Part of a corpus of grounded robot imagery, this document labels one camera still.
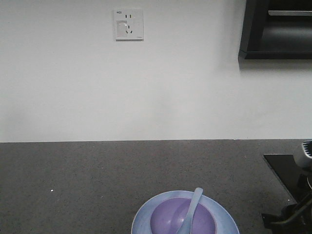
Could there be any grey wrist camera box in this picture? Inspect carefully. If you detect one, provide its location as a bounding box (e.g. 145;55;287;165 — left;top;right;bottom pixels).
293;140;312;168

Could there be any purple plastic bowl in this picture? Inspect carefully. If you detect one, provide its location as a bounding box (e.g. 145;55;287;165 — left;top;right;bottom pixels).
150;198;216;234

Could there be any white wall power socket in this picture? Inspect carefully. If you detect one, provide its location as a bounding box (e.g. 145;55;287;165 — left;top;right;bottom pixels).
113;8;144;41

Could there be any light blue plastic plate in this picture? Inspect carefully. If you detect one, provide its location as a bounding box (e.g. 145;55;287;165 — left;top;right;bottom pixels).
131;190;239;234

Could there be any light blue plastic spoon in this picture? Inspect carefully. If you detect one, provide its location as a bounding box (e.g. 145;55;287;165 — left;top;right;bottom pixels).
176;187;203;234

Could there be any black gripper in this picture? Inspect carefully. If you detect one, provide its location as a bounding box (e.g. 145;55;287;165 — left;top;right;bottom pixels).
261;195;312;234

